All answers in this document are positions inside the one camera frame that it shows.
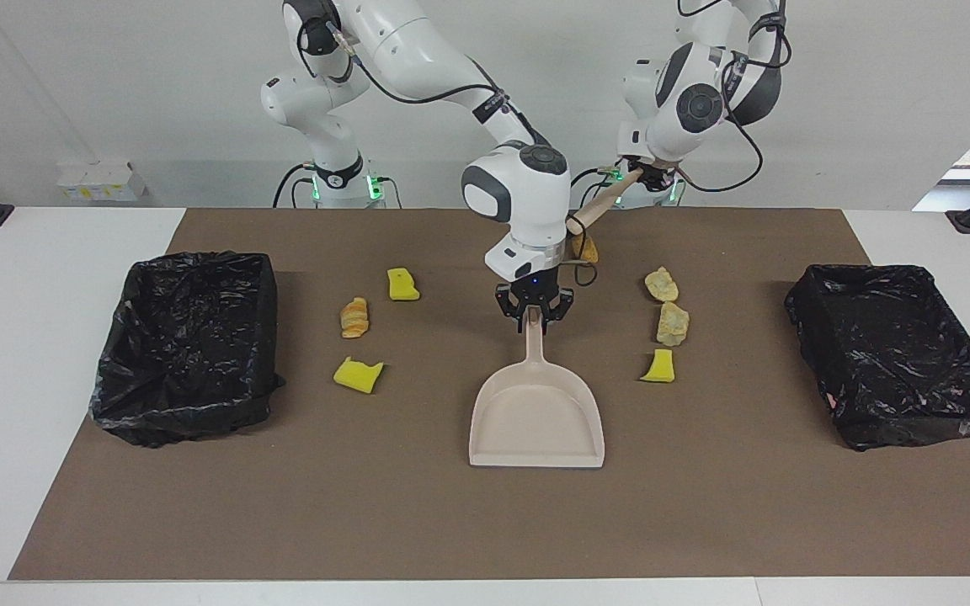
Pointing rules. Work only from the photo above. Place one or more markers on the bin lined with black bag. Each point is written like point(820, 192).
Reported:
point(190, 353)

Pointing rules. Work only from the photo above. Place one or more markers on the brown table mat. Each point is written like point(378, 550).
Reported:
point(485, 522)

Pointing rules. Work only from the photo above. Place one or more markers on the striped croissant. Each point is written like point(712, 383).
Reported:
point(354, 318)

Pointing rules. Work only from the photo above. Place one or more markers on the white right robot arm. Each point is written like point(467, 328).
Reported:
point(519, 194)

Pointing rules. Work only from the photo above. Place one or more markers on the small yellow sponge wedge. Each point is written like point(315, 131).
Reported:
point(660, 369)

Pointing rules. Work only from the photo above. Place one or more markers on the tan bread chunk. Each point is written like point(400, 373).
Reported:
point(660, 285)

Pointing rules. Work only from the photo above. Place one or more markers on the notched yellow sponge piece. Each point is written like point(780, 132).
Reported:
point(356, 374)

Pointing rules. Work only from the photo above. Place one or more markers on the beige plastic dustpan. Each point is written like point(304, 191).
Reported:
point(535, 421)

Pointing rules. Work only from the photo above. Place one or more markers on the white wall box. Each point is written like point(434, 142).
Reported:
point(98, 181)

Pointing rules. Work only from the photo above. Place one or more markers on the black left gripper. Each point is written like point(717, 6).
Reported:
point(660, 178)

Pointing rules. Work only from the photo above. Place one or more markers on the black-bagged bin with pink tag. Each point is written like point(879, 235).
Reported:
point(898, 353)

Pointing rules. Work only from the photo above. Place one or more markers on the beige brush with black bristles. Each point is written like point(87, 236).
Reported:
point(603, 200)

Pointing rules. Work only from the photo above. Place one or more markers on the pale greenish bread chunk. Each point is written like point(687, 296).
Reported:
point(672, 325)

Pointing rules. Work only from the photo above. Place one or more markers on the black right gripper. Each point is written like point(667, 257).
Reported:
point(534, 293)

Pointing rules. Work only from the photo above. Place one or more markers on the brown bread roll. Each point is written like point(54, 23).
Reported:
point(588, 250)

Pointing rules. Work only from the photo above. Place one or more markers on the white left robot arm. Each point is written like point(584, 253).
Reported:
point(695, 101)

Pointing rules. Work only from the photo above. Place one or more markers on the yellow sponge piece with hole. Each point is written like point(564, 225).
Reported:
point(403, 286)

